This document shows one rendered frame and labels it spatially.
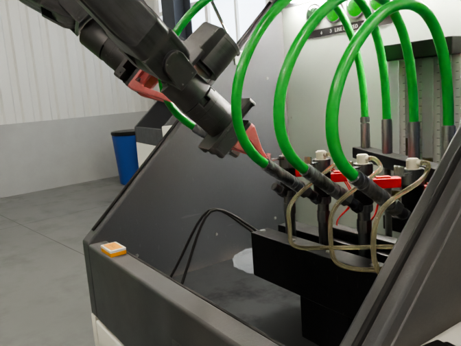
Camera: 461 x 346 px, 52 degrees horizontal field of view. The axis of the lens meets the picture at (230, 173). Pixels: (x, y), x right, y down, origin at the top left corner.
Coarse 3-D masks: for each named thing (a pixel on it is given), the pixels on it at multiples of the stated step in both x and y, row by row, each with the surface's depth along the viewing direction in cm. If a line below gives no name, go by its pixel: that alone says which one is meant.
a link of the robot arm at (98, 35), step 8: (88, 24) 81; (96, 24) 81; (80, 32) 81; (88, 32) 81; (96, 32) 80; (104, 32) 81; (80, 40) 82; (88, 40) 81; (96, 40) 80; (104, 40) 80; (88, 48) 82; (96, 48) 81
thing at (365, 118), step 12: (204, 0) 80; (192, 12) 80; (336, 12) 86; (180, 24) 80; (348, 24) 86; (348, 36) 87; (360, 60) 88; (360, 72) 88; (360, 84) 89; (360, 96) 89; (168, 108) 82; (180, 120) 82; (360, 120) 90
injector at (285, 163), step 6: (282, 156) 79; (282, 162) 79; (288, 162) 79; (288, 168) 79; (294, 168) 79; (294, 174) 79; (276, 186) 78; (282, 186) 80; (276, 192) 79; (282, 192) 79; (288, 192) 80; (294, 192) 80; (288, 198) 80; (294, 204) 81; (294, 210) 81; (294, 216) 81; (294, 222) 81; (294, 228) 81; (294, 234) 81
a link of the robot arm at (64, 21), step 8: (24, 0) 79; (32, 0) 77; (40, 0) 77; (48, 0) 77; (56, 0) 78; (32, 8) 81; (40, 8) 80; (48, 8) 78; (56, 8) 78; (48, 16) 82; (56, 16) 80; (64, 16) 78; (64, 24) 82; (72, 24) 82
